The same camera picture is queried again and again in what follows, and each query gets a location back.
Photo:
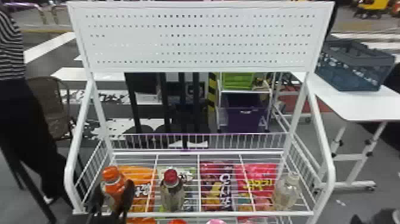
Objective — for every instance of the blue basket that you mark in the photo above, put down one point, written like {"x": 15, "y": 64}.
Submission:
{"x": 353, "y": 67}

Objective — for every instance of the person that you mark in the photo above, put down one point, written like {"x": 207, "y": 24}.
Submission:
{"x": 18, "y": 125}

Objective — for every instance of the red snack packet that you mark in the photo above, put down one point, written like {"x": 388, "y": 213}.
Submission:
{"x": 215, "y": 187}

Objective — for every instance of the orange snack packet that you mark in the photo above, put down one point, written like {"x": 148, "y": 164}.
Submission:
{"x": 139, "y": 175}

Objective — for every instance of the purple crate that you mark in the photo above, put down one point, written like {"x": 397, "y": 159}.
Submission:
{"x": 243, "y": 115}

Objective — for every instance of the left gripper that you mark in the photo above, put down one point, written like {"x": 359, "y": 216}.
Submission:
{"x": 104, "y": 219}

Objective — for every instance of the green basket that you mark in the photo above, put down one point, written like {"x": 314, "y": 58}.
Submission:
{"x": 237, "y": 80}

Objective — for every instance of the clear bottle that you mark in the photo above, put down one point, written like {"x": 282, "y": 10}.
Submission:
{"x": 286, "y": 194}

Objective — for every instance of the white snack packet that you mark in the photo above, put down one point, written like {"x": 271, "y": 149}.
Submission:
{"x": 190, "y": 200}

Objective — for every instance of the orange bottle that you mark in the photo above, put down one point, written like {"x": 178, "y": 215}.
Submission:
{"x": 112, "y": 184}

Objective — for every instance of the striped post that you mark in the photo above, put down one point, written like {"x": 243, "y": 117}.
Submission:
{"x": 212, "y": 90}

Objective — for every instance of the pink snack packet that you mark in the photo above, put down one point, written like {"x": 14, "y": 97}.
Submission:
{"x": 257, "y": 184}

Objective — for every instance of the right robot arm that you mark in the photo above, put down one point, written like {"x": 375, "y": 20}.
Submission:
{"x": 375, "y": 217}

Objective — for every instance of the red capped olive bottle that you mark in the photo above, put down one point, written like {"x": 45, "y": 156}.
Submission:
{"x": 172, "y": 194}

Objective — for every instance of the white side table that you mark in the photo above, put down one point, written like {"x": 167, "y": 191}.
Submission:
{"x": 353, "y": 104}

